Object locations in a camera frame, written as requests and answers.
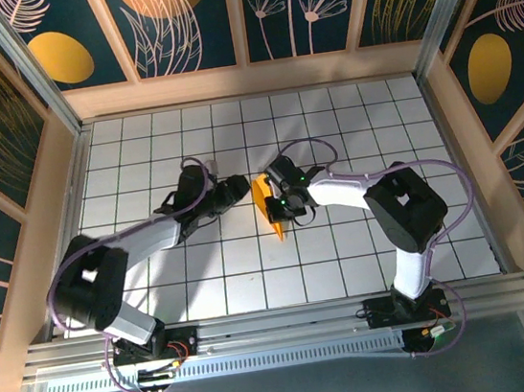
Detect white slotted cable duct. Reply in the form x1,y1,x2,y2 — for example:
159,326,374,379
41,329,409,392

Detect aluminium corner post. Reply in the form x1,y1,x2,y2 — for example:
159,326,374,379
403,0,514,83
0,0,86,148

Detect aluminium side rail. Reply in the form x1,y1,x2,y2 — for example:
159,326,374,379
20,121,120,341
414,64,514,283

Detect aluminium frame rail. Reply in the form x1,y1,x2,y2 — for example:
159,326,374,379
17,270,524,383

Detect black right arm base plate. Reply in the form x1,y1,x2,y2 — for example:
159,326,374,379
360,287,453,332

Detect black cable connector mount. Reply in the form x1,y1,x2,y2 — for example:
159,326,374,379
136,361,178,392
401,321,462,360

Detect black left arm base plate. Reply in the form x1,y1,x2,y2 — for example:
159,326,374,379
109,323,202,369

